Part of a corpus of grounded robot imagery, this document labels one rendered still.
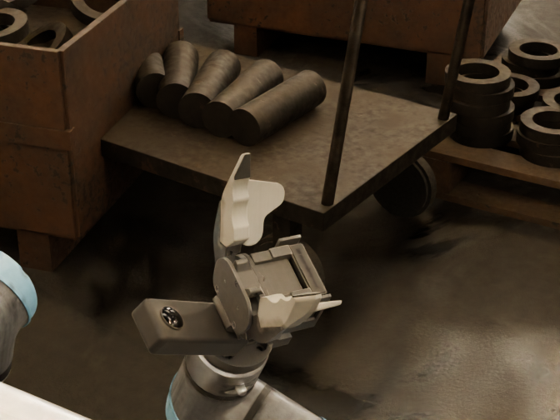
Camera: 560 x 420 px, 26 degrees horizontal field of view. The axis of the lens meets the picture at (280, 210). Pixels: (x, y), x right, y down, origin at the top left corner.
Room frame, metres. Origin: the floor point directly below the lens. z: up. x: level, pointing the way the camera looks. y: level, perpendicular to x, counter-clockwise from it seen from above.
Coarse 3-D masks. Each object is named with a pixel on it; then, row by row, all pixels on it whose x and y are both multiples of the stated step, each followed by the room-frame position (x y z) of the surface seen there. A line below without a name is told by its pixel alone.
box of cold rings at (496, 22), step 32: (224, 0) 4.14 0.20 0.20; (256, 0) 4.10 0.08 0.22; (288, 0) 4.05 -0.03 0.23; (320, 0) 4.01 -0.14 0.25; (352, 0) 3.96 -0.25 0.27; (384, 0) 3.92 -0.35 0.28; (416, 0) 3.88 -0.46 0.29; (448, 0) 3.84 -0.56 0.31; (480, 0) 3.80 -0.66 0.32; (512, 0) 4.20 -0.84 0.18; (256, 32) 4.11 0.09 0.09; (288, 32) 4.06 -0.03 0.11; (320, 32) 4.01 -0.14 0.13; (384, 32) 3.92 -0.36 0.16; (416, 32) 3.88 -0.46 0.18; (448, 32) 3.84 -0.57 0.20; (480, 32) 3.80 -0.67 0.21
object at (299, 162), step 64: (192, 64) 3.06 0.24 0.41; (256, 64) 3.01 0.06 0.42; (128, 128) 2.82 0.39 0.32; (192, 128) 2.82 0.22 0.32; (256, 128) 2.70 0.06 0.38; (320, 128) 2.82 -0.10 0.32; (384, 128) 2.82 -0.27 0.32; (448, 128) 2.88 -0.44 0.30; (320, 192) 2.48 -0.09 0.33; (384, 192) 2.95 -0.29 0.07
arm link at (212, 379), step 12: (192, 360) 0.95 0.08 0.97; (204, 360) 0.93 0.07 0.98; (192, 372) 0.95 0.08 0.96; (204, 372) 0.93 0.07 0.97; (216, 372) 0.93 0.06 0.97; (228, 372) 0.93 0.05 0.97; (252, 372) 0.93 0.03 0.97; (204, 384) 0.94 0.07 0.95; (216, 384) 0.93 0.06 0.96; (228, 384) 0.93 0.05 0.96; (240, 384) 0.93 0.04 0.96; (252, 384) 0.95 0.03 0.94; (228, 396) 0.94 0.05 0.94
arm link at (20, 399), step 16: (0, 384) 0.95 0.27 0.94; (0, 400) 0.93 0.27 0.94; (16, 400) 0.93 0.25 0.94; (32, 400) 0.93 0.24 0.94; (0, 416) 0.91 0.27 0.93; (16, 416) 0.91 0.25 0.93; (32, 416) 0.91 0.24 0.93; (48, 416) 0.91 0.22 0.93; (64, 416) 0.92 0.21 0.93; (80, 416) 0.92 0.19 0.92
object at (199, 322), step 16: (144, 304) 0.88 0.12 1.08; (160, 304) 0.89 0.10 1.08; (176, 304) 0.90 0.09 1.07; (192, 304) 0.91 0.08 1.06; (208, 304) 0.93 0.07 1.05; (144, 320) 0.87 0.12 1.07; (160, 320) 0.87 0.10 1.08; (176, 320) 0.87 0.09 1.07; (192, 320) 0.89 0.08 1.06; (208, 320) 0.91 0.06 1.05; (144, 336) 0.86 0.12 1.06; (160, 336) 0.85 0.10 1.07; (176, 336) 0.86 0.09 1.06; (192, 336) 0.87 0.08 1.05; (208, 336) 0.89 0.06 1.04; (224, 336) 0.90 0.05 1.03; (160, 352) 0.86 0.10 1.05; (176, 352) 0.87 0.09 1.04; (192, 352) 0.88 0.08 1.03; (208, 352) 0.89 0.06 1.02; (224, 352) 0.91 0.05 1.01
